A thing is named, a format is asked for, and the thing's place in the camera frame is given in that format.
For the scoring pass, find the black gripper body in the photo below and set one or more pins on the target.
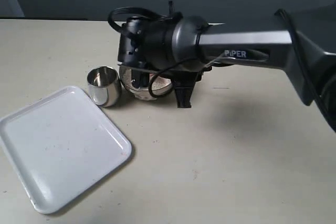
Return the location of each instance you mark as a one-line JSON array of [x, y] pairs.
[[173, 73]]

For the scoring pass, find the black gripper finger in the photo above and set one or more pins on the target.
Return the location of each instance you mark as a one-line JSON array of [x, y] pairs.
[[183, 91]]

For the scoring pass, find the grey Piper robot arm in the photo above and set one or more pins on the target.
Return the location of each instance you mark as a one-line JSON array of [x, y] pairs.
[[181, 49]]

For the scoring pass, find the steel bowl of rice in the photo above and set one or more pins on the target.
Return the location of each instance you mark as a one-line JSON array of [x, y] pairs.
[[160, 87]]

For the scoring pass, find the small steel cup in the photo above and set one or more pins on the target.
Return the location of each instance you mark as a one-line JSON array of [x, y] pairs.
[[104, 86]]

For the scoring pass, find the white rectangular plastic tray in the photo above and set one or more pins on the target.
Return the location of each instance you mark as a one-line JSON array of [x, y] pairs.
[[60, 146]]

